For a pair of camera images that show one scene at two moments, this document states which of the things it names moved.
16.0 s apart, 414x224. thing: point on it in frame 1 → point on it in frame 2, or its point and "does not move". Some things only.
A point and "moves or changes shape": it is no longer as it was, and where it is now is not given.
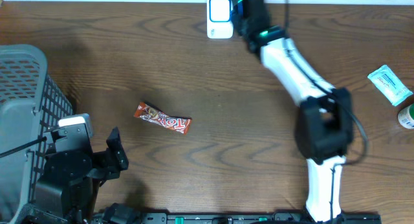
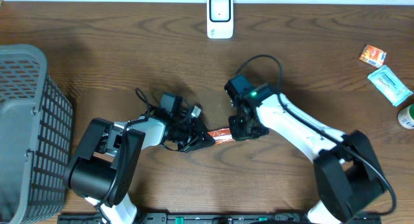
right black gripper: x=237 y=19 → x=238 y=134
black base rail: x=233 y=218 does not move
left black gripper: x=109 y=169 → x=196 y=127
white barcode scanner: x=220 y=19 does not move
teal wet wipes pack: x=390 y=85 does not move
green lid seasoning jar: x=405 y=117 does not move
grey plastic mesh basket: x=31 y=103 does not move
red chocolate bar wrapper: x=147 y=112 moves or changes shape
